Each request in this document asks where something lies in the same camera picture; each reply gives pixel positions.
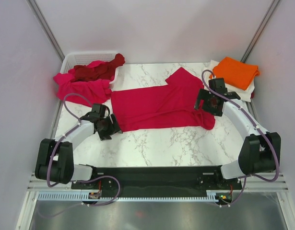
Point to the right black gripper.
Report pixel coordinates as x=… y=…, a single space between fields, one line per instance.
x=204 y=94

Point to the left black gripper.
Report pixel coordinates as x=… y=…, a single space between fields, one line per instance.
x=114 y=127

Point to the crimson red t shirt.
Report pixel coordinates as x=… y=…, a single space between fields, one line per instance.
x=167 y=106

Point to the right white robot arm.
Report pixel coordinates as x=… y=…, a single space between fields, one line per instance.
x=260 y=152

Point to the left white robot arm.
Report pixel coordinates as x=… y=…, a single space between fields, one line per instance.
x=55 y=161

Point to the pink magenta t shirt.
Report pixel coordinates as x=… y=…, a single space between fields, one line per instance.
x=93 y=93

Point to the folded orange t shirt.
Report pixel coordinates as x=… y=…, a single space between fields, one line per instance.
x=236 y=73

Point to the dark red t shirt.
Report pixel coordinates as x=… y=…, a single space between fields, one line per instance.
x=98 y=70

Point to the white plastic laundry basket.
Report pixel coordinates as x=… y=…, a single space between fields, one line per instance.
x=84 y=59

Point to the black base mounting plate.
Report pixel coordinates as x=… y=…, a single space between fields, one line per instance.
x=180 y=180

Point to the white slotted cable duct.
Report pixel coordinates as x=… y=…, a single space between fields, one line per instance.
x=89 y=197

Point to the aluminium frame extrusion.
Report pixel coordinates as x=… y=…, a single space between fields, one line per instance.
x=253 y=184

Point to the right wall aluminium rail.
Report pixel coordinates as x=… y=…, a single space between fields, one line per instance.
x=260 y=29

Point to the wall aluminium rail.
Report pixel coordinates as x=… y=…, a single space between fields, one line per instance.
x=46 y=28
x=260 y=29

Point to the left wall aluminium rail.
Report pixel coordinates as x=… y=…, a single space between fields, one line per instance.
x=46 y=28

